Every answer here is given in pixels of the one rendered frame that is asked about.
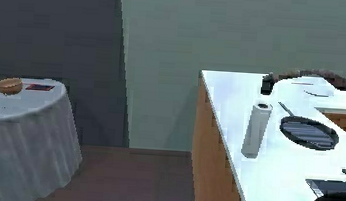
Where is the white paper towel roll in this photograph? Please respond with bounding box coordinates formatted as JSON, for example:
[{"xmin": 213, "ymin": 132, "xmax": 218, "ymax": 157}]
[{"xmin": 240, "ymin": 99, "xmax": 274, "ymax": 161}]

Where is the wooden counter with white top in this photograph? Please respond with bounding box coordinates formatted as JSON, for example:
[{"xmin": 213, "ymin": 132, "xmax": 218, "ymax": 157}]
[{"xmin": 188, "ymin": 69, "xmax": 346, "ymax": 201}]

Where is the red and black book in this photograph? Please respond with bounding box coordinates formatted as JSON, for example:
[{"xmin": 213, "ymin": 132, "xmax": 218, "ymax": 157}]
[{"xmin": 24, "ymin": 82, "xmax": 56, "ymax": 93}]

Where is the black ribbed frying pan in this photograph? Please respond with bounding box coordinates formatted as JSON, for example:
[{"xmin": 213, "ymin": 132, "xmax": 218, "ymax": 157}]
[{"xmin": 274, "ymin": 101, "xmax": 342, "ymax": 153}]

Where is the round table with grey cloth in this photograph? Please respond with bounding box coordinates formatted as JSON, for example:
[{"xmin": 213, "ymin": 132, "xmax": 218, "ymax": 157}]
[{"xmin": 0, "ymin": 75, "xmax": 88, "ymax": 201}]

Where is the brown wooden bowl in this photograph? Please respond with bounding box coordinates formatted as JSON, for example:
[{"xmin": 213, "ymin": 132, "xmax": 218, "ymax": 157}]
[{"xmin": 0, "ymin": 76, "xmax": 25, "ymax": 97}]

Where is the black square tray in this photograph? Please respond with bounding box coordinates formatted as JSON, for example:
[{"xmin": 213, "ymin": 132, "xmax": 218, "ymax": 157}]
[{"xmin": 303, "ymin": 178, "xmax": 346, "ymax": 200}]

